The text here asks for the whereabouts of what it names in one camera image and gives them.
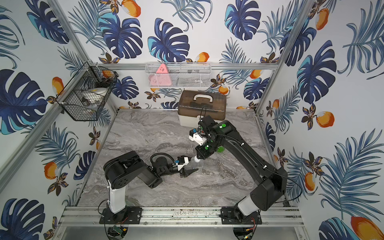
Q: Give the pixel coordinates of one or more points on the clear plastic water bottle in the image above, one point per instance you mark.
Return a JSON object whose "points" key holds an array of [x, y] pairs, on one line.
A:
{"points": [[196, 160]]}

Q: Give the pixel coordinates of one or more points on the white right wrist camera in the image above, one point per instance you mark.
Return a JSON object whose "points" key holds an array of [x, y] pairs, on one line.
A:
{"points": [[196, 137]]}

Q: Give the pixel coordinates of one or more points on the brown lid storage box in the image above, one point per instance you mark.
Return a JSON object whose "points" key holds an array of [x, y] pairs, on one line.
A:
{"points": [[194, 105]]}

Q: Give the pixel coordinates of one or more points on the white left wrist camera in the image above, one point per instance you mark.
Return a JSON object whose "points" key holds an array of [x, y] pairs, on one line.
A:
{"points": [[181, 162]]}

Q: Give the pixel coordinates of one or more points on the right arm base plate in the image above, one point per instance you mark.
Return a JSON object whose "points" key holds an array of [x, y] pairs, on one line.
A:
{"points": [[233, 216]]}

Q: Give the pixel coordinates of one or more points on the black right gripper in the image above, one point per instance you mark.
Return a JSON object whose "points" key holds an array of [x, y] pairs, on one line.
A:
{"points": [[203, 155]]}

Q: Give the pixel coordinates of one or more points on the green plastic bottle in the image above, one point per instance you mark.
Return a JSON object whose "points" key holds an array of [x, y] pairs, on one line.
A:
{"points": [[220, 149]]}

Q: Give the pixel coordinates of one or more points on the black wire basket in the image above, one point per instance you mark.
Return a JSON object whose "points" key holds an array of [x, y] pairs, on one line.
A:
{"points": [[86, 95]]}

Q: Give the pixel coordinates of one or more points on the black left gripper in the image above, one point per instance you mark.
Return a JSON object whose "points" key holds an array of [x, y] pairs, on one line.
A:
{"points": [[183, 171]]}

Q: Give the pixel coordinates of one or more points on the aluminium front rail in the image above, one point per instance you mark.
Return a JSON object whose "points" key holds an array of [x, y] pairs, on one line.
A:
{"points": [[180, 217]]}

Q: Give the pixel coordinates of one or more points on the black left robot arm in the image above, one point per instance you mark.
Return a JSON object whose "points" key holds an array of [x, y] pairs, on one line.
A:
{"points": [[120, 171]]}

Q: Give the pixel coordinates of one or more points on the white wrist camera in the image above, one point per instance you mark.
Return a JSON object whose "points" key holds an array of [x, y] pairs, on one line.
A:
{"points": [[181, 162], [196, 137]]}

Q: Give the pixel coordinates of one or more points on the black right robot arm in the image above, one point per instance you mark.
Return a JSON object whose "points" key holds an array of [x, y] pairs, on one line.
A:
{"points": [[270, 182]]}

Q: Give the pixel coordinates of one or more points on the pink triangle card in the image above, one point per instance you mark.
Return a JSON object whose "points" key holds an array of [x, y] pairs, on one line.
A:
{"points": [[161, 78]]}

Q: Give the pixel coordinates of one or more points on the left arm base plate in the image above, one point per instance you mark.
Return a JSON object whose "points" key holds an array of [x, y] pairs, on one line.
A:
{"points": [[120, 216]]}

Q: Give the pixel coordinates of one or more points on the white mesh wall shelf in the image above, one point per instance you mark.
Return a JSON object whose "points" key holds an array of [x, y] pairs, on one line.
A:
{"points": [[184, 75]]}

